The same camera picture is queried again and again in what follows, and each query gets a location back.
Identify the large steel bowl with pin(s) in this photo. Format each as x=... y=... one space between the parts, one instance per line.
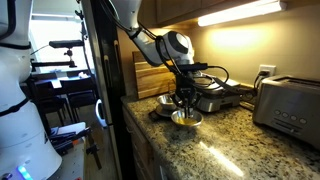
x=178 y=121

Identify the stainless steel toaster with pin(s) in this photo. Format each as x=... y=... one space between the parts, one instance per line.
x=286 y=106

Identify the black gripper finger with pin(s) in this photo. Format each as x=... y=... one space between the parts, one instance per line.
x=196 y=97
x=180 y=97

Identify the wooden cutting board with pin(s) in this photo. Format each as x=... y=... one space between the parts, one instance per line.
x=150 y=80

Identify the dark dining table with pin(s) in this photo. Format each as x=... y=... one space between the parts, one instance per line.
x=66 y=81

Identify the under-cabinet light bar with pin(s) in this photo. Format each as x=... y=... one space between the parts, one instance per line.
x=240 y=12

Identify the stainless panini grill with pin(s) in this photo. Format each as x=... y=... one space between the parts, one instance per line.
x=216 y=98

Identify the orange and black tools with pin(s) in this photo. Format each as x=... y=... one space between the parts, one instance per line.
x=68 y=141

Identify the dark tall appliance panel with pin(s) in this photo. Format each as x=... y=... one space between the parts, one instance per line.
x=106 y=83

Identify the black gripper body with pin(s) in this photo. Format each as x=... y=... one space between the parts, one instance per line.
x=186 y=83

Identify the white wall outlet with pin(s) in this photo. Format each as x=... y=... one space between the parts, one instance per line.
x=270 y=68

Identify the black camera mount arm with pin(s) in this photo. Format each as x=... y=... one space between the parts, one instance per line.
x=53 y=63

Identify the black power plug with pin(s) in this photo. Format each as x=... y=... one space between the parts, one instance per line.
x=261 y=76

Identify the wooden wall cabinet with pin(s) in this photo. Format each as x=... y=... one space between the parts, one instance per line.
x=173 y=8

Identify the black clamp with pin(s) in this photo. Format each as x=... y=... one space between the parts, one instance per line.
x=94 y=150

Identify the small steel bowl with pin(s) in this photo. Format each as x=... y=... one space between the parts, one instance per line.
x=165 y=101

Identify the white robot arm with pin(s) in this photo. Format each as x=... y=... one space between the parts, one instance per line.
x=20 y=133

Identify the white perforated robot table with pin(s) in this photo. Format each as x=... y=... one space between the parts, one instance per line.
x=71 y=163

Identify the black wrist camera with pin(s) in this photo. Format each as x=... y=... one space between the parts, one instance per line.
x=193 y=66

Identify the dark dining chair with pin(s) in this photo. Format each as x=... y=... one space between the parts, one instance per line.
x=78 y=96
x=46 y=96

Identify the wooden drawer cabinet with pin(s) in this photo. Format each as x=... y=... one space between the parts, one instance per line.
x=140 y=146

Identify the black camera bar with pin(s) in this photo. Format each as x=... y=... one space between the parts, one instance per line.
x=66 y=43

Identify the bright window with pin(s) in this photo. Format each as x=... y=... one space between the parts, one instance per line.
x=50 y=30

